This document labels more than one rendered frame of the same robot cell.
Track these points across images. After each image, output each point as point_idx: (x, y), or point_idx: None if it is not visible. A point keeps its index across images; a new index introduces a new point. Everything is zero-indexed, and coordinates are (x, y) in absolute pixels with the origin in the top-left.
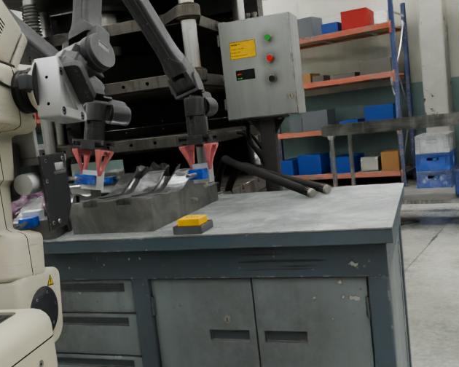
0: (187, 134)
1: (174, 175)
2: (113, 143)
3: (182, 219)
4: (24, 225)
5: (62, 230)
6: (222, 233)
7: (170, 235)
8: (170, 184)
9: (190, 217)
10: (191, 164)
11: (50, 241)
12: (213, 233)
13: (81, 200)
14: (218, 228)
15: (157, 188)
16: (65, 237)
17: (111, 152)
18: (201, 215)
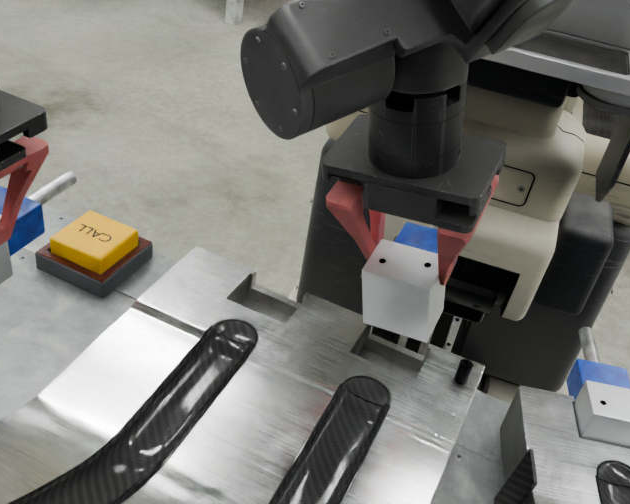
0: None
1: None
2: (326, 156)
3: (125, 225)
4: (583, 351)
5: (507, 463)
6: (50, 209)
7: (161, 257)
8: (48, 462)
9: (99, 232)
10: (3, 215)
11: (504, 402)
12: (65, 219)
13: (457, 407)
14: (32, 250)
15: (122, 490)
16: (469, 414)
17: (332, 191)
18: (69, 229)
